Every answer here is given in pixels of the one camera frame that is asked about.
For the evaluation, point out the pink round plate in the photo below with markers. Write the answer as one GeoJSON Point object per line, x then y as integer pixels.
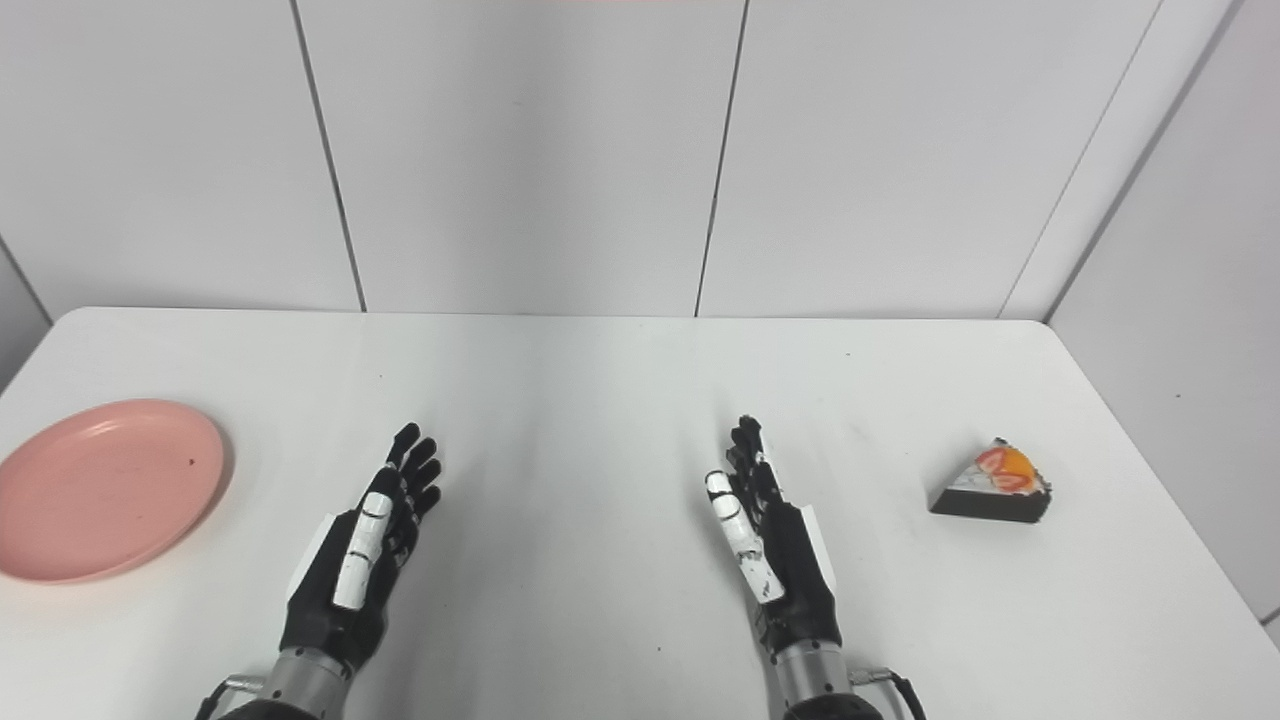
{"type": "Point", "coordinates": [105, 490]}

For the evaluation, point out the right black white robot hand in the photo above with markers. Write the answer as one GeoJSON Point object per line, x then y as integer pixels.
{"type": "Point", "coordinates": [785, 570]}

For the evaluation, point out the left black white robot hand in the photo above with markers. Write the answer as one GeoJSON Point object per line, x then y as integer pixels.
{"type": "Point", "coordinates": [340, 590]}

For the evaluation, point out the cake slice with fruit topping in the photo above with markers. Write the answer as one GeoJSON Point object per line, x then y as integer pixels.
{"type": "Point", "coordinates": [990, 495]}

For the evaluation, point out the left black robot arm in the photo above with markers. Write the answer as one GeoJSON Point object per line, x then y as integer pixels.
{"type": "Point", "coordinates": [295, 690]}

